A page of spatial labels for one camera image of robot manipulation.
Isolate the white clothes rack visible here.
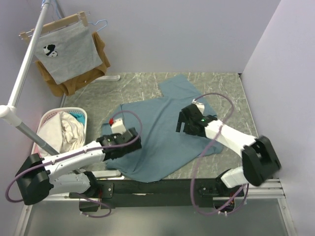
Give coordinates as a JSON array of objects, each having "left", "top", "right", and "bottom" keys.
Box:
[{"left": 0, "top": 0, "right": 123, "bottom": 180}]

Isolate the black mounting beam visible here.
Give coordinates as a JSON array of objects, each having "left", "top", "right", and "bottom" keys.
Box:
[{"left": 68, "top": 178, "right": 245, "bottom": 210}]

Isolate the aluminium rail frame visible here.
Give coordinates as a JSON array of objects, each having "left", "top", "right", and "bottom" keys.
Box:
[{"left": 15, "top": 179, "right": 296, "bottom": 236}]

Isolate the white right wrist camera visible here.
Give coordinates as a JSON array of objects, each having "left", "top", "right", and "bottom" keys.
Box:
[{"left": 191, "top": 99, "right": 205, "bottom": 114}]

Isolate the blue t shirt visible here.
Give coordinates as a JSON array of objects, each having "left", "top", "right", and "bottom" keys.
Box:
[{"left": 105, "top": 75, "right": 210, "bottom": 182}]

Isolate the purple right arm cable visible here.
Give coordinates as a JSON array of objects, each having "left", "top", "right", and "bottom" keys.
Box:
[{"left": 190, "top": 92, "right": 249, "bottom": 217}]

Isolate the teal garment in basket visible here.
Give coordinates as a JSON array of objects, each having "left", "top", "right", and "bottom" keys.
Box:
[{"left": 69, "top": 113, "right": 85, "bottom": 123}]

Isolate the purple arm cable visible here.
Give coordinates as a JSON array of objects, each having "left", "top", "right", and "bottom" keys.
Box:
[
  {"left": 190, "top": 92, "right": 249, "bottom": 217},
  {"left": 5, "top": 110, "right": 143, "bottom": 219}
]

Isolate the wooden clip hanger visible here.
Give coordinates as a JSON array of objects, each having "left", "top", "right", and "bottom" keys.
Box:
[{"left": 19, "top": 11, "right": 90, "bottom": 44}]

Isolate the white perforated laundry basket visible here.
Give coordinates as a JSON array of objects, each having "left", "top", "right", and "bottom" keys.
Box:
[{"left": 36, "top": 107, "right": 88, "bottom": 145}]

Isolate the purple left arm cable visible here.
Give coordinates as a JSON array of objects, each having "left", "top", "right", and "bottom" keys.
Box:
[{"left": 5, "top": 110, "right": 143, "bottom": 219}]

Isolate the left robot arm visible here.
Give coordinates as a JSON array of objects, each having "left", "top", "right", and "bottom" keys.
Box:
[{"left": 16, "top": 127, "right": 142, "bottom": 206}]

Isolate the brown hanging shirt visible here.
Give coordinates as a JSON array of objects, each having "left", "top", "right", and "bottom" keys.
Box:
[{"left": 35, "top": 32, "right": 110, "bottom": 97}]

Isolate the blue wire hanger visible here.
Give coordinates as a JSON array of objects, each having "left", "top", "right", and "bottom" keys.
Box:
[{"left": 42, "top": 0, "right": 109, "bottom": 33}]

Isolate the grey panda t shirt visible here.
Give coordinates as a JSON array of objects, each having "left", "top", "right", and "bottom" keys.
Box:
[{"left": 34, "top": 22, "right": 102, "bottom": 85}]

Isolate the pink garment in basket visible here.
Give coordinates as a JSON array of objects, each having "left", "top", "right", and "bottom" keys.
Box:
[{"left": 32, "top": 147, "right": 41, "bottom": 157}]

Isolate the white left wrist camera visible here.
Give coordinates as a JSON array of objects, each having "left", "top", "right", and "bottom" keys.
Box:
[{"left": 109, "top": 118, "right": 126, "bottom": 134}]

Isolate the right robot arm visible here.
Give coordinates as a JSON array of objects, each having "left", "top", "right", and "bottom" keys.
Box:
[{"left": 176, "top": 103, "right": 281, "bottom": 196}]

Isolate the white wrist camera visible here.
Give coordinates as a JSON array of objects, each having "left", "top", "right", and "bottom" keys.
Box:
[
  {"left": 109, "top": 118, "right": 126, "bottom": 134},
  {"left": 191, "top": 99, "right": 205, "bottom": 114}
]

